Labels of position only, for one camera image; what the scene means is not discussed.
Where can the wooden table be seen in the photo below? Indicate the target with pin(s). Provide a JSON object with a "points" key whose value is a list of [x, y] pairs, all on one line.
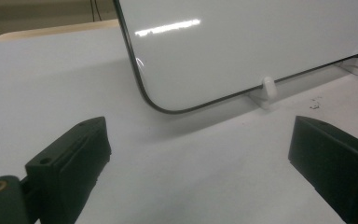
{"points": [[59, 31]]}

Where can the small dark debris specks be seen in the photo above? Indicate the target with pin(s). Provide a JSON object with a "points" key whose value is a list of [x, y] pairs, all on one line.
{"points": [[315, 105]]}

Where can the white whiteboard with dark rim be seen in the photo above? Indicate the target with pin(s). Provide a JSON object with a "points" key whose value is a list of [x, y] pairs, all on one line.
{"points": [[230, 62]]}

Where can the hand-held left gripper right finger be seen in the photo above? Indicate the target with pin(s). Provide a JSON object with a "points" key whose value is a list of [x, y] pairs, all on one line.
{"points": [[335, 161]]}

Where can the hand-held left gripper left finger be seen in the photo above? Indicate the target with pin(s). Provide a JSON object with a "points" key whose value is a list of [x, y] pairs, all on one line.
{"points": [[71, 168]]}

